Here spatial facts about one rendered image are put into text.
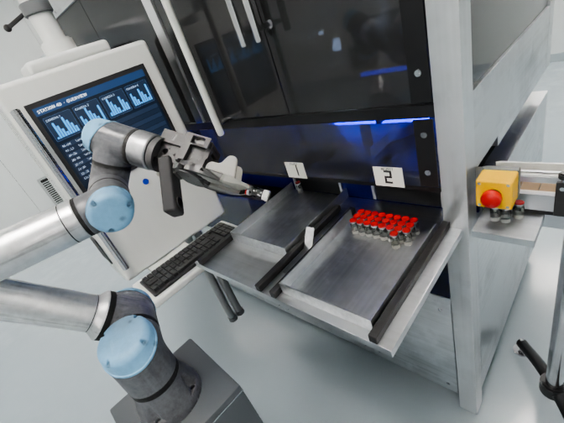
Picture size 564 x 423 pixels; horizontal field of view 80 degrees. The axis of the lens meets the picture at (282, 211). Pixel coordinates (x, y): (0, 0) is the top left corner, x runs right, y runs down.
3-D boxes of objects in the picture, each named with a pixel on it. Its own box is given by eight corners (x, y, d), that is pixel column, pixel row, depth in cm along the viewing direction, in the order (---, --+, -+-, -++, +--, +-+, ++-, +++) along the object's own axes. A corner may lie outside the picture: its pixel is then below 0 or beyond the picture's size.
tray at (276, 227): (294, 189, 134) (291, 181, 133) (348, 196, 117) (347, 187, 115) (233, 240, 116) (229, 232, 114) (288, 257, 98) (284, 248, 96)
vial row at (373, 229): (354, 229, 99) (352, 216, 97) (414, 242, 87) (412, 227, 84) (351, 233, 98) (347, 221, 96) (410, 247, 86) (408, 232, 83)
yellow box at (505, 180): (484, 190, 83) (484, 164, 79) (519, 194, 78) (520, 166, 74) (475, 207, 79) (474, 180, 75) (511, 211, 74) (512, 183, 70)
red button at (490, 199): (484, 200, 78) (483, 185, 76) (504, 201, 75) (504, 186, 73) (478, 209, 75) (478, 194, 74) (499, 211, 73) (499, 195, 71)
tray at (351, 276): (352, 218, 105) (349, 209, 103) (437, 234, 87) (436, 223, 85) (283, 292, 86) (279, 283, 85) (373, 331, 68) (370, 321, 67)
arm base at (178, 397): (157, 446, 72) (133, 422, 67) (133, 404, 83) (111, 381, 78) (212, 389, 79) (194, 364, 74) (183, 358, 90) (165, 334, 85)
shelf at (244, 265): (286, 192, 139) (284, 188, 138) (472, 217, 91) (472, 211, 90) (196, 266, 113) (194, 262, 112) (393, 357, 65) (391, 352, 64)
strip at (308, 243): (311, 242, 101) (306, 226, 98) (319, 243, 99) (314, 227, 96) (282, 272, 93) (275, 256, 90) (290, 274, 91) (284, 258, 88)
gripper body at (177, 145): (214, 138, 64) (159, 122, 66) (196, 178, 62) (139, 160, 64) (224, 156, 71) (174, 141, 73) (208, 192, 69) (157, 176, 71)
